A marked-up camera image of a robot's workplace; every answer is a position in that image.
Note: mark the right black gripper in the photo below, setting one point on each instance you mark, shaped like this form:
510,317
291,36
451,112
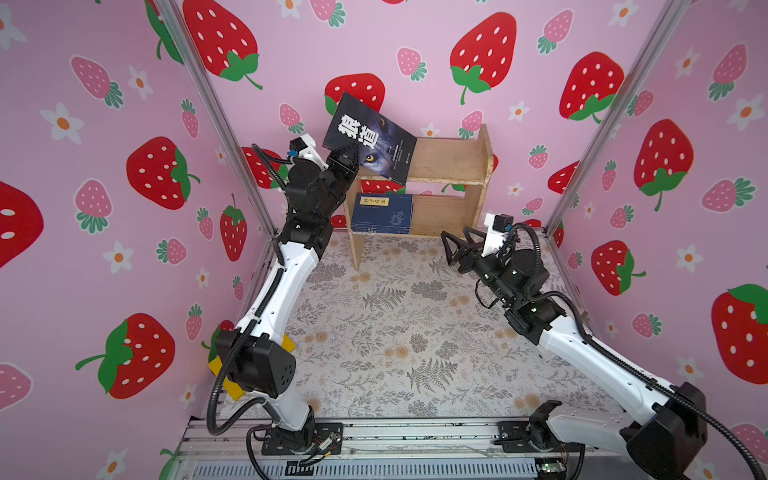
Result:
466,253

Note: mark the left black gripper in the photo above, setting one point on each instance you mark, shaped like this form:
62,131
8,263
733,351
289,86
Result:
342,175

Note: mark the black wolf cover book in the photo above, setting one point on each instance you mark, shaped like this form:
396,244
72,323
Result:
383,147

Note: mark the blue book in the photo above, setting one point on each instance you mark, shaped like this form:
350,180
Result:
382,213

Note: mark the yellow cover book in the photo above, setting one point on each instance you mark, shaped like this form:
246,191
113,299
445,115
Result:
262,365

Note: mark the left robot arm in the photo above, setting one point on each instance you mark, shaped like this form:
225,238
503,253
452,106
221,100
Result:
298,253

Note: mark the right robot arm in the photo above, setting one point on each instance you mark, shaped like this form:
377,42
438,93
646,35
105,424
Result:
661,428

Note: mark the wooden two-tier bookshelf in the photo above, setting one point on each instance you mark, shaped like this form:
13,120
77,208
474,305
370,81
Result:
446,162

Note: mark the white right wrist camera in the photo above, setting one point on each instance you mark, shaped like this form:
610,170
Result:
498,227

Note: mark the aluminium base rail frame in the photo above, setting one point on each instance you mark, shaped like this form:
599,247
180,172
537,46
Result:
389,448

